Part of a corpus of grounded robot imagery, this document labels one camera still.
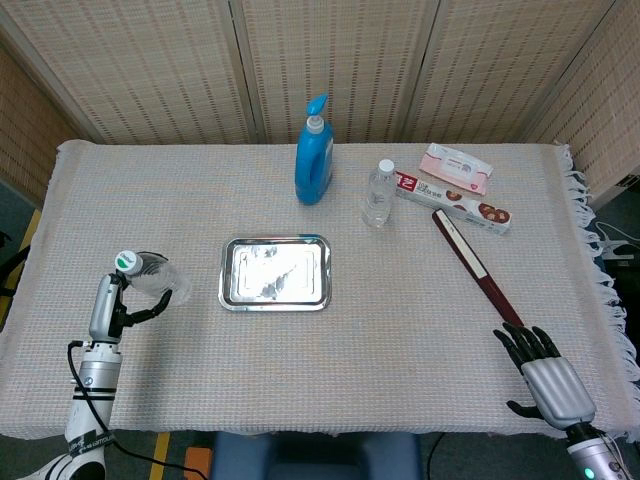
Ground pink wet wipes pack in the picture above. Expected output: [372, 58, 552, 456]
[417, 142, 495, 197]

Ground clear plastic bottle green cap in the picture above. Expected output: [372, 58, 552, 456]
[114, 249, 193, 305]

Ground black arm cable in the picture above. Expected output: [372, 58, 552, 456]
[67, 339, 214, 477]

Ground long dark brown box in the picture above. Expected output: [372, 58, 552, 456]
[431, 208, 527, 329]

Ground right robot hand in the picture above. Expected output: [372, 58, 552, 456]
[493, 322, 598, 432]

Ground clear water bottle white cap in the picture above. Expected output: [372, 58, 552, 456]
[361, 158, 397, 229]

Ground white cable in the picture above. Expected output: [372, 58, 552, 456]
[593, 221, 640, 262]

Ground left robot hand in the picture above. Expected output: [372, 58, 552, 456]
[88, 251, 174, 346]

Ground white cling film box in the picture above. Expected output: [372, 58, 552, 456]
[394, 170, 514, 236]

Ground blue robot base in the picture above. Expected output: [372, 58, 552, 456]
[209, 430, 419, 480]

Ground beige woven tablecloth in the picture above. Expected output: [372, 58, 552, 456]
[0, 138, 640, 442]

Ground blue detergent pump bottle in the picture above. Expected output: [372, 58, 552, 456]
[294, 93, 336, 207]

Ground rectangular stainless steel tray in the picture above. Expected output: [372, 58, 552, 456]
[217, 232, 334, 313]

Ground woven bamboo folding screen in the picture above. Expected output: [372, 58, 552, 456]
[0, 0, 640, 202]

